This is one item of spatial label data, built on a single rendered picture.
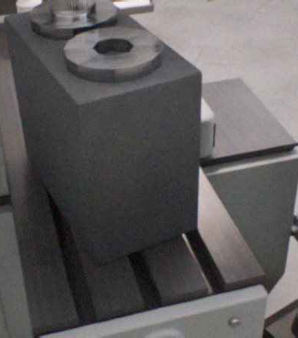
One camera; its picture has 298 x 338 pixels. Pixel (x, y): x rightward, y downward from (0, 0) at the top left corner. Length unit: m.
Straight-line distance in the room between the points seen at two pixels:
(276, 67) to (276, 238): 1.94
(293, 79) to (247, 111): 1.81
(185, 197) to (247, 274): 0.10
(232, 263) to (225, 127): 0.61
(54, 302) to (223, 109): 0.75
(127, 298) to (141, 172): 0.12
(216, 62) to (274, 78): 0.32
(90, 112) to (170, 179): 0.12
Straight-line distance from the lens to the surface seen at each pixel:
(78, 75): 0.54
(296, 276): 1.98
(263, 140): 1.16
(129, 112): 0.53
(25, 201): 0.71
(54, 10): 0.63
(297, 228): 1.30
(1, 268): 1.15
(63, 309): 0.58
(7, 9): 1.15
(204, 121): 1.05
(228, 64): 3.15
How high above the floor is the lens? 1.40
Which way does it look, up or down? 36 degrees down
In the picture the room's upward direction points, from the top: 2 degrees counter-clockwise
